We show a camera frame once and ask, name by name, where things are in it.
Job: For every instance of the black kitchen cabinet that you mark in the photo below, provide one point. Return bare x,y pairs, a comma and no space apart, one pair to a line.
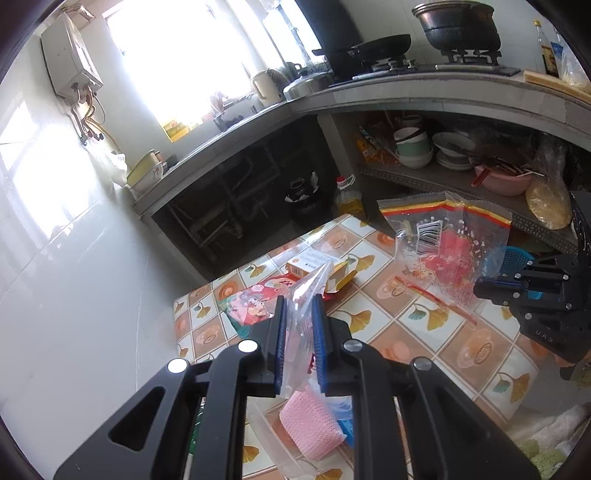
330,23

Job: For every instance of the red snack bag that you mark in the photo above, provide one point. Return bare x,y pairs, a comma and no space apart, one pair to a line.
249,304

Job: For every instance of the tile patterned table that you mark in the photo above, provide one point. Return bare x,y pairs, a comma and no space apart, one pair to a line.
461,350

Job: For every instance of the pink sponge cloth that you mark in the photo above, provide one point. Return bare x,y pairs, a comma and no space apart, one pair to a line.
311,427

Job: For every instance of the orange snack packets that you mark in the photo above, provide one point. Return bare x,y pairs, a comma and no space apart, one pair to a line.
376,147

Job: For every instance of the black wok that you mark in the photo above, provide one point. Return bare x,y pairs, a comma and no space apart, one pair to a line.
378,46

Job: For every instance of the yellow cardboard box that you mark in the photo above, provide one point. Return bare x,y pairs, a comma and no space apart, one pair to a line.
318,272

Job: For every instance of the gas stove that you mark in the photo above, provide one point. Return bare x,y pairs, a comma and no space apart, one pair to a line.
415,67

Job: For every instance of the white floral enamel basin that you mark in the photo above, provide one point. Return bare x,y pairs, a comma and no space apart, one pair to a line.
150,180

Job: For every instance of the grey concrete kitchen counter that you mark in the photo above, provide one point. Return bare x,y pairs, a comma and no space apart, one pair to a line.
415,94

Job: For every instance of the blue plastic bag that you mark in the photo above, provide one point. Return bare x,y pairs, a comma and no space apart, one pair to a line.
344,422

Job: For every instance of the cream kettle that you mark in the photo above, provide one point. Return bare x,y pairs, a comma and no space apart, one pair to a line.
264,85

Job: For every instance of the clear plastic container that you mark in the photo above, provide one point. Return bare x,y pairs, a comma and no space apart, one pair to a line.
268,438

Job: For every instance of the steel pot lid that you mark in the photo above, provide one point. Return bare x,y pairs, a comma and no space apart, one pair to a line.
304,85

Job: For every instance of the white water heater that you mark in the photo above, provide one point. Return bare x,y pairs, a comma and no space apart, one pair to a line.
69,50

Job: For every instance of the yellow box on windowsill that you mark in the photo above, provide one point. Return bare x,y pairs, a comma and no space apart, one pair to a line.
176,130

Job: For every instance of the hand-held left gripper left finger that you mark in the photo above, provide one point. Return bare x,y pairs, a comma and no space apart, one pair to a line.
280,346

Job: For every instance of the water heater pipes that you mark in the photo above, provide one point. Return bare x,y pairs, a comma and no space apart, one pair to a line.
94,120

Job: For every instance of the cooking oil bottle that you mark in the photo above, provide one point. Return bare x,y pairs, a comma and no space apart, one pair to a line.
348,198

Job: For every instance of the pink plastic basin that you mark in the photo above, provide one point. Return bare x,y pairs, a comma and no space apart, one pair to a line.
505,182

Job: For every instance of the hanging white plastic bag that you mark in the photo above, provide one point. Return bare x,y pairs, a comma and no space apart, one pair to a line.
118,168

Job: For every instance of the perforated metal shelf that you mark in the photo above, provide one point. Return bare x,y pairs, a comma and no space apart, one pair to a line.
438,180

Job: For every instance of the stack of bowls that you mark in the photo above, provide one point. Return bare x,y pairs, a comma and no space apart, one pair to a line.
413,150

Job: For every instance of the grey drain pipes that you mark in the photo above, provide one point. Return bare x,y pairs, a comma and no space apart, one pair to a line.
231,194

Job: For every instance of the bag of yellow food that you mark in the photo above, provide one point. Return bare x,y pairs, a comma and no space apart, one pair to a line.
549,205

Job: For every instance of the stack of white plates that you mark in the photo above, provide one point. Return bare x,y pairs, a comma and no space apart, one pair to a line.
455,152

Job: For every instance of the dark sauce bottle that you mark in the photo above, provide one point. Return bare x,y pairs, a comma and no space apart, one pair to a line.
547,50

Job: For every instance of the cream enamel basin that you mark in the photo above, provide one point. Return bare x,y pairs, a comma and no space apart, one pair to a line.
144,164

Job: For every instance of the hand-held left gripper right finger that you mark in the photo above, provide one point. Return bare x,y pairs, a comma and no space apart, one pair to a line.
317,341

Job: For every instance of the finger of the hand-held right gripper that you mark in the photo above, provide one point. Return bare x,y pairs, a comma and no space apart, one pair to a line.
545,272
540,309

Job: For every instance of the clear plastic zip bag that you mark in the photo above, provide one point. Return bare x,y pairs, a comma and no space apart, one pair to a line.
300,323

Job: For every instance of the green plastic item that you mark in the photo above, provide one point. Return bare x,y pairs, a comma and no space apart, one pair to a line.
196,429

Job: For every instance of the blue plastic wastebasket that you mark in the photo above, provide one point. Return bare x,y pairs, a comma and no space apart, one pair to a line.
512,261

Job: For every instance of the clear zip bag red print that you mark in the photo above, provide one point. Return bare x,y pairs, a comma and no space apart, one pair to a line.
452,249

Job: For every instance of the wooden cutting board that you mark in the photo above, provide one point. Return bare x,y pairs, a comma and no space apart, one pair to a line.
554,83

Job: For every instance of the person's right hand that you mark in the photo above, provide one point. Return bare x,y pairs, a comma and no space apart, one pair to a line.
571,370

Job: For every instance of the black cauldron pot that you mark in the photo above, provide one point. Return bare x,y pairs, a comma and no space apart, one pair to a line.
457,23

